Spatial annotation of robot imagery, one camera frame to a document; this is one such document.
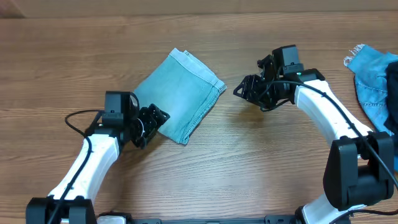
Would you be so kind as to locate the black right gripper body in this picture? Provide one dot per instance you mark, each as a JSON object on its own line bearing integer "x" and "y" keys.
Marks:
{"x": 259, "y": 90}

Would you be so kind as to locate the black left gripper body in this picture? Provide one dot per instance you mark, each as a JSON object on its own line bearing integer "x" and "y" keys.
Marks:
{"x": 148, "y": 122}

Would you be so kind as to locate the light blue denim shorts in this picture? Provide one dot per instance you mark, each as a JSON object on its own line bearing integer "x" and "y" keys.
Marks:
{"x": 183, "y": 87}

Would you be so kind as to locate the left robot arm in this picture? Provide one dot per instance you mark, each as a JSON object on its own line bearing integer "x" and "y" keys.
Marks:
{"x": 121, "y": 121}

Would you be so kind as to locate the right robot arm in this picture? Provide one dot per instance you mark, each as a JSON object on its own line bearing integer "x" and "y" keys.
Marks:
{"x": 359, "y": 168}

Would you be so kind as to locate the blue denim garment pile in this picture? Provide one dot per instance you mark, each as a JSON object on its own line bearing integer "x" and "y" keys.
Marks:
{"x": 375, "y": 79}

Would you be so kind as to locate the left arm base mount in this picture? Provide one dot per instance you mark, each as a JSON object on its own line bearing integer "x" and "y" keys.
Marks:
{"x": 114, "y": 218}

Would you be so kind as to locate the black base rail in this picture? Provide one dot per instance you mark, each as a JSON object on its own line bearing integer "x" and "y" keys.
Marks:
{"x": 211, "y": 221}

